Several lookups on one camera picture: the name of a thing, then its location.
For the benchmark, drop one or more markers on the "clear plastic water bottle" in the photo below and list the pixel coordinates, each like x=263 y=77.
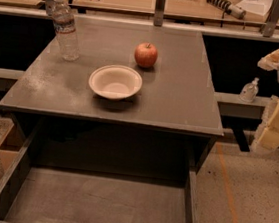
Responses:
x=65 y=29

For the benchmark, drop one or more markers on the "cardboard box on floor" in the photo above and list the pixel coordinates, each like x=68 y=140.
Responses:
x=10 y=145

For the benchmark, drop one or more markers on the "white paper sheet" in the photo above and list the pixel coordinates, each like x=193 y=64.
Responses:
x=259 y=7

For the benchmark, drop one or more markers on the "grey metal bracket post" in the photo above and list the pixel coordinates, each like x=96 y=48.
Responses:
x=159 y=12

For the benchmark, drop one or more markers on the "white paper bowl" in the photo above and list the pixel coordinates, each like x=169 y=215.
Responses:
x=115 y=82

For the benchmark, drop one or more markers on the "black and grey flashlight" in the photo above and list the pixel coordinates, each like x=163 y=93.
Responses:
x=227 y=7

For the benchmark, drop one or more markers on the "small sanitizer pump bottle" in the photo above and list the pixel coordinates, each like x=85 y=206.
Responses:
x=249 y=91

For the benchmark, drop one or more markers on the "grey open drawer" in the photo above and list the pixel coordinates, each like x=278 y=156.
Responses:
x=108 y=174

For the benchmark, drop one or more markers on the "red apple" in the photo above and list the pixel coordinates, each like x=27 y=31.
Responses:
x=146 y=55

